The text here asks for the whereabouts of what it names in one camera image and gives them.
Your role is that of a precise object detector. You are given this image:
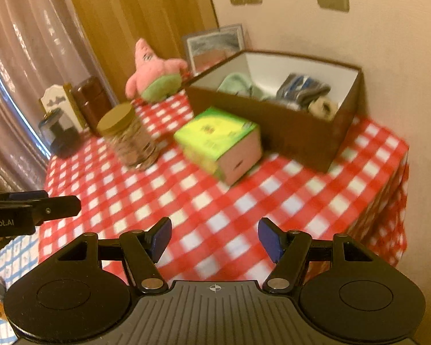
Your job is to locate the dark translucent lidded container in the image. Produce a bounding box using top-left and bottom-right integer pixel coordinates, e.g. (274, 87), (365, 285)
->
(38, 108), (80, 159)

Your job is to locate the brown cardboard box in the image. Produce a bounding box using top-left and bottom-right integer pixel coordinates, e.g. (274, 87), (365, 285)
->
(185, 49), (362, 173)

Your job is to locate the framed picture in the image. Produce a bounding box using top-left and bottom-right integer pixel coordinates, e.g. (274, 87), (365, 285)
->
(182, 24), (245, 76)

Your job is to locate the green grey towel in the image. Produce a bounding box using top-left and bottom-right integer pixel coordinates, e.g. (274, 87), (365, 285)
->
(217, 72), (270, 100)

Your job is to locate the blue patterned white cloth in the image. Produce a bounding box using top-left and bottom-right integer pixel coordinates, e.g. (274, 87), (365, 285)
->
(0, 235), (40, 344)

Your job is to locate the green tissue box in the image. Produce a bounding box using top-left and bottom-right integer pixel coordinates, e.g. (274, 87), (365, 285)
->
(173, 107), (262, 186)

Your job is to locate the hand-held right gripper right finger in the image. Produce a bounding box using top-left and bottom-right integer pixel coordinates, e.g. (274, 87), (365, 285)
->
(257, 217), (378, 294)

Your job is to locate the pink starfish plush toy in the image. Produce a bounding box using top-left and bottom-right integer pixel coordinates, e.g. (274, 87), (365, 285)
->
(125, 38), (189, 102)

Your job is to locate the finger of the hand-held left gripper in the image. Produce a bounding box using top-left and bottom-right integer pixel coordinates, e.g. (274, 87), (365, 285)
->
(0, 195), (82, 225)
(0, 190), (49, 205)

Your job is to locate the white fluffy scrunchie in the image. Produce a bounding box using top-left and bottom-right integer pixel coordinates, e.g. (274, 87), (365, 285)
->
(308, 98), (340, 121)

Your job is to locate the wooden door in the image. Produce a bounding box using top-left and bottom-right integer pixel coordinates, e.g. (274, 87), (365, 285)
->
(61, 0), (220, 108)

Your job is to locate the grey blue patterned sock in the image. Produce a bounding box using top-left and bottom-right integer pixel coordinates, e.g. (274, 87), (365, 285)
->
(276, 73), (332, 110)

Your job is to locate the red checkered tablecloth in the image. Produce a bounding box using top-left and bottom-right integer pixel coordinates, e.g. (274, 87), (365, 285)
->
(38, 90), (410, 284)

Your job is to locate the sheer curtain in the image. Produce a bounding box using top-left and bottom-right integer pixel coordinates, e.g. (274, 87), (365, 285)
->
(0, 0), (105, 193)

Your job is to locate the clear jar gold lid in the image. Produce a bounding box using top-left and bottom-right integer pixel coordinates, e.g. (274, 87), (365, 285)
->
(96, 102), (161, 170)

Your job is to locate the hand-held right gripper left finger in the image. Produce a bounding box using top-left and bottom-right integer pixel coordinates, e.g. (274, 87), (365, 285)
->
(55, 216), (173, 293)

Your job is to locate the white scalloped wooden board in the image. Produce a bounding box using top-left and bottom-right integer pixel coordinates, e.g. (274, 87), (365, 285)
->
(39, 83), (85, 133)

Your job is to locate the brown cylindrical canister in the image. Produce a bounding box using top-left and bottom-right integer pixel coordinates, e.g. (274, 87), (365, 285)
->
(71, 76), (117, 135)

